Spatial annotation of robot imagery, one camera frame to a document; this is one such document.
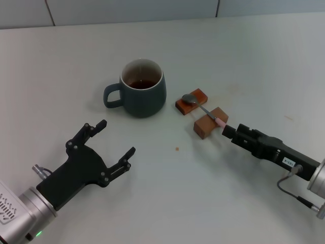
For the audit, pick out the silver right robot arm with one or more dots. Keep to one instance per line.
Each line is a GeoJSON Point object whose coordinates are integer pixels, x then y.
{"type": "Point", "coordinates": [318, 178]}

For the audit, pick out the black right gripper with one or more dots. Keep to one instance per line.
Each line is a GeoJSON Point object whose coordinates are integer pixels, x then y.
{"type": "Point", "coordinates": [274, 150]}

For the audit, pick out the dark brown tea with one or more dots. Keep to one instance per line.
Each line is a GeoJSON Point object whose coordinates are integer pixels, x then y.
{"type": "Point", "coordinates": [142, 84]}

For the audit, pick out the light brown arched wooden block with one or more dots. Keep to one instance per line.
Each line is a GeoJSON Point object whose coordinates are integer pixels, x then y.
{"type": "Point", "coordinates": [203, 127]}

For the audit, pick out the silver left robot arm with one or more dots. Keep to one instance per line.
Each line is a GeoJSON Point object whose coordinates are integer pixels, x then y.
{"type": "Point", "coordinates": [25, 211]}

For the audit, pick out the grey ceramic mug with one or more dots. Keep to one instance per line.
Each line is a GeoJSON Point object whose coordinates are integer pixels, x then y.
{"type": "Point", "coordinates": [147, 101]}

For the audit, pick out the flat reddish wooden block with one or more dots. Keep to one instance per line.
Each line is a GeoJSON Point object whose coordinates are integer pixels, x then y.
{"type": "Point", "coordinates": [185, 109]}

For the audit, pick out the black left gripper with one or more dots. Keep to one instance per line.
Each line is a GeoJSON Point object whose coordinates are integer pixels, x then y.
{"type": "Point", "coordinates": [81, 167]}

